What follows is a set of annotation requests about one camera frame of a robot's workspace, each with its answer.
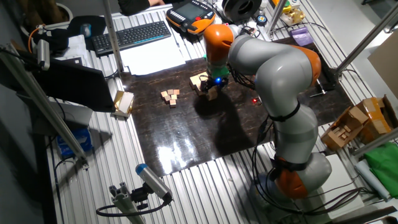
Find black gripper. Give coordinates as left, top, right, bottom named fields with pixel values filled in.
left=200, top=73, right=231, bottom=95

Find forearm in black sleeve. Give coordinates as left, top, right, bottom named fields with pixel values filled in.
left=118, top=0, right=152, bottom=17

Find cardboard box with wood blocks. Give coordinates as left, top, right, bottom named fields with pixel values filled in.
left=320, top=105, right=370, bottom=152

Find dark marble pattern mat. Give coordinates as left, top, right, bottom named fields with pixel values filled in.
left=119, top=36, right=354, bottom=178

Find white paper sheets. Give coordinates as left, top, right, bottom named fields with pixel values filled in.
left=119, top=36, right=187, bottom=77

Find black orange teach pendant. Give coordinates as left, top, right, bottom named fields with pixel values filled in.
left=165, top=0, right=217, bottom=35

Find black filament spool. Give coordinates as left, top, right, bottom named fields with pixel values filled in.
left=221, top=0, right=264, bottom=23

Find gold and white box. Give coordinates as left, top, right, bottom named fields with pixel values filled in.
left=111, top=90, right=135, bottom=118

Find black computer keyboard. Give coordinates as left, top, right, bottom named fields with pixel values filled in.
left=91, top=20, right=172, bottom=58

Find purple plastic bag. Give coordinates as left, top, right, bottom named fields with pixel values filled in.
left=289, top=26, right=315, bottom=47

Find clear gold trinket box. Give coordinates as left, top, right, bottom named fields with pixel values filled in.
left=280, top=7, right=306, bottom=27

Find black mouse pad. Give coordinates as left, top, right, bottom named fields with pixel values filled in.
left=67, top=15, right=107, bottom=50

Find black laptop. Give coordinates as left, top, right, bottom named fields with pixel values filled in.
left=30, top=58, right=117, bottom=128

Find grey computer mouse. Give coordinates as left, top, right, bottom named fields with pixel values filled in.
left=80, top=23, right=93, bottom=39

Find white paper pad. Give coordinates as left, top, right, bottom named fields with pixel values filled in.
left=54, top=34, right=94, bottom=68

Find short aluminium profile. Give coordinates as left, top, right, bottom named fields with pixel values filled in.
left=108, top=182, right=146, bottom=224

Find blue plastic pack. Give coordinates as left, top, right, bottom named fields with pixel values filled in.
left=55, top=127, right=93, bottom=159

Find white round bucket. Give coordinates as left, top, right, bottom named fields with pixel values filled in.
left=19, top=2, right=74, bottom=37

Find cardboard box with yellow tape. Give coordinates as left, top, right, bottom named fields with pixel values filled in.
left=356, top=94, right=398, bottom=145

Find brown cardboard sheet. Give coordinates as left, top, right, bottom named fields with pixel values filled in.
left=367, top=30, right=398, bottom=100

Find white rolled sheet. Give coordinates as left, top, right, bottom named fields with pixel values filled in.
left=354, top=159, right=392, bottom=203

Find green cloth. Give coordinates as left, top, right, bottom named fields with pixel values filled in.
left=363, top=141, right=398, bottom=199

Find aluminium extrusion post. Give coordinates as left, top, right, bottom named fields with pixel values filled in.
left=103, top=0, right=125, bottom=74
left=0, top=43, right=91, bottom=170
left=266, top=0, right=287, bottom=35
left=334, top=2, right=398, bottom=76
left=352, top=126, right=398, bottom=159

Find silver depth camera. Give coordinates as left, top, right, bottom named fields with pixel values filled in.
left=135, top=162, right=174, bottom=203
left=35, top=39, right=52, bottom=72

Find black metal frame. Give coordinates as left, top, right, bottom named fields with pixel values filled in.
left=310, top=67, right=339, bottom=98

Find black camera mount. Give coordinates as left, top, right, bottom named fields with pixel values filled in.
left=129, top=182, right=154, bottom=211

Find black camera cable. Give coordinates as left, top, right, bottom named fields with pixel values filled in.
left=95, top=192, right=174, bottom=218

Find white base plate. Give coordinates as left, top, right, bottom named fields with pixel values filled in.
left=307, top=153, right=365, bottom=220

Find orange cable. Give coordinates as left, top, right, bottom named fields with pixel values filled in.
left=27, top=24, right=47, bottom=54

